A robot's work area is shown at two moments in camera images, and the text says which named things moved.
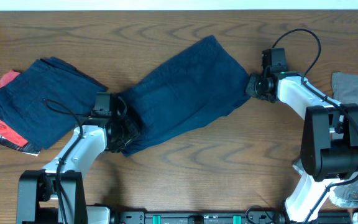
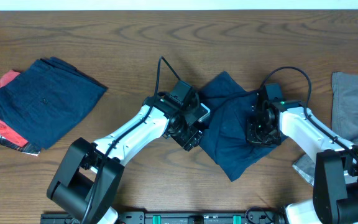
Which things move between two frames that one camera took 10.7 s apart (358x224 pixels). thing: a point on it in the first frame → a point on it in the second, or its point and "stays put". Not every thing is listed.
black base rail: [250, 218] stays put
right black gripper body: [257, 88] → [259, 134]
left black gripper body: [124, 133] → [184, 135]
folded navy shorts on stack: [46, 101] stays put
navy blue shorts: [193, 87] → [225, 141]
